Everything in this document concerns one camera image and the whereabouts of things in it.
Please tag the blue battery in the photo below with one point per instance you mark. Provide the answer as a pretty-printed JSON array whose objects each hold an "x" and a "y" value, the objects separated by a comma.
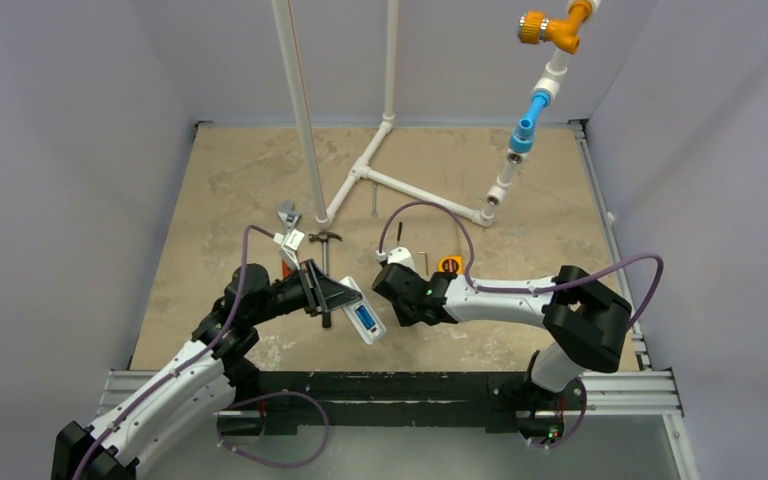
[
  {"x": 373, "y": 328},
  {"x": 364, "y": 317}
]

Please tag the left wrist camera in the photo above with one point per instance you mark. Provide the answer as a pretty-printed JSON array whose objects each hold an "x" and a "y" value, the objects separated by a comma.
[{"x": 288, "y": 247}]

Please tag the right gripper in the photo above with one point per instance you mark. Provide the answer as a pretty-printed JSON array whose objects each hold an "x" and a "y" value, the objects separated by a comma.
[{"x": 387, "y": 284}]

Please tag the blue pipe fitting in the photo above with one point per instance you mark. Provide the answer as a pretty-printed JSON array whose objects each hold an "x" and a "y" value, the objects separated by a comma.
[{"x": 523, "y": 136}]

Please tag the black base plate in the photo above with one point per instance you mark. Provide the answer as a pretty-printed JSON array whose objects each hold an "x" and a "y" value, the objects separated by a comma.
[{"x": 279, "y": 403}]

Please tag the orange tape measure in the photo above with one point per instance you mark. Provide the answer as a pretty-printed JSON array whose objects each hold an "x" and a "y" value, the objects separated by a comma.
[{"x": 451, "y": 264}]

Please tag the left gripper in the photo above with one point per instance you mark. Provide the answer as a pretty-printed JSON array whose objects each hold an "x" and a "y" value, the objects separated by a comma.
[{"x": 319, "y": 291}]

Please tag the orange pipe valve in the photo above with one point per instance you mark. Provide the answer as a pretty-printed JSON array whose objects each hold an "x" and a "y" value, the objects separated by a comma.
[{"x": 536, "y": 27}]

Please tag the white pvc pipe frame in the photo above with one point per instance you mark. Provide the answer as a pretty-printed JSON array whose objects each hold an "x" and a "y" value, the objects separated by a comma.
[{"x": 550, "y": 81}]

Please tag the copper hex key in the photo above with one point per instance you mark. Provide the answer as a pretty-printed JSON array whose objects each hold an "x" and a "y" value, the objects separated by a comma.
[{"x": 425, "y": 261}]

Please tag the black handled hammer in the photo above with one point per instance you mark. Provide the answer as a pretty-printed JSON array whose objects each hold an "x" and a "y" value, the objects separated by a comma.
[{"x": 323, "y": 237}]

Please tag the white remote control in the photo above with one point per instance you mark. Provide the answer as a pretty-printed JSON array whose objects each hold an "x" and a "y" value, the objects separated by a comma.
[{"x": 368, "y": 337}]

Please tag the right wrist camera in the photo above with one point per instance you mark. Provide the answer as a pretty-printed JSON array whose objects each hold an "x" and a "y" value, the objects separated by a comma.
[{"x": 399, "y": 255}]

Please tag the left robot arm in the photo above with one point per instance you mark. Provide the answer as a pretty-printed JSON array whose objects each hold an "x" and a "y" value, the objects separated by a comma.
[{"x": 210, "y": 372}]

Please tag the small silver spanner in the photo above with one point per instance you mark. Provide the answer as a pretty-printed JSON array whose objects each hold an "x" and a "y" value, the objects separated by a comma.
[{"x": 374, "y": 210}]

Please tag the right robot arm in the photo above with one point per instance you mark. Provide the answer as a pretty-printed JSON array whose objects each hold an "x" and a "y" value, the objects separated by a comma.
[{"x": 586, "y": 319}]

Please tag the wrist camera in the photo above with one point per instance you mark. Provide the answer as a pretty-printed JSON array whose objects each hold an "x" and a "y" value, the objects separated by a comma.
[
  {"x": 399, "y": 255},
  {"x": 288, "y": 247}
]

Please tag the red adjustable wrench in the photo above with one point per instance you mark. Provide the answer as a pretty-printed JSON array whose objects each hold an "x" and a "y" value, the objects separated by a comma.
[{"x": 289, "y": 218}]

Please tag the aluminium rail frame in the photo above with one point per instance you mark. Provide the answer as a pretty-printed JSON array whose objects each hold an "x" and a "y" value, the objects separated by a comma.
[{"x": 647, "y": 393}]

